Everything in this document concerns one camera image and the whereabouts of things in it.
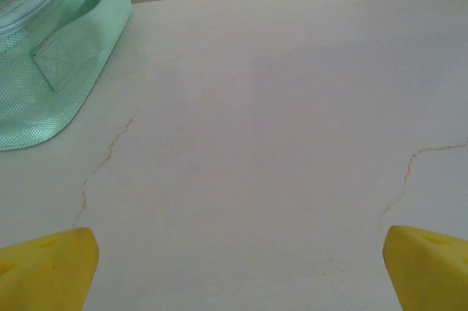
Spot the mint green zip case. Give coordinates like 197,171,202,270
0,0,133,152

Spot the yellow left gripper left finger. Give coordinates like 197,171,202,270
0,226,99,311

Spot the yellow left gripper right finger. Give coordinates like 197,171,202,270
382,225,468,311

